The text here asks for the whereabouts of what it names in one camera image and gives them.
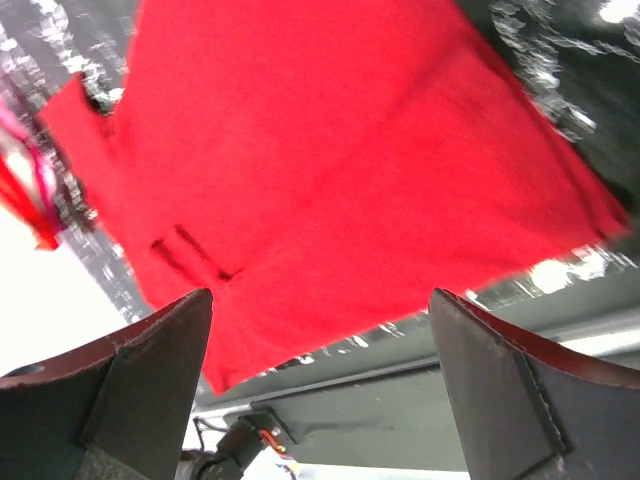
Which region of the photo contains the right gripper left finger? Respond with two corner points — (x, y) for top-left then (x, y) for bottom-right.
(1, 289), (212, 479)

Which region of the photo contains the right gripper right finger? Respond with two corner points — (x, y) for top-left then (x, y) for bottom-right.
(429, 289), (639, 480)

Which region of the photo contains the dark red t-shirt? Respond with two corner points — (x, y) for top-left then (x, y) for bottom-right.
(40, 1), (629, 393)

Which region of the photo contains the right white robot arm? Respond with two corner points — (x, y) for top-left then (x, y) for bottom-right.
(1, 290), (639, 479)

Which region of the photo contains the folded pink t-shirt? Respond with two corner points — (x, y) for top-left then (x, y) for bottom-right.
(1, 103), (59, 227)

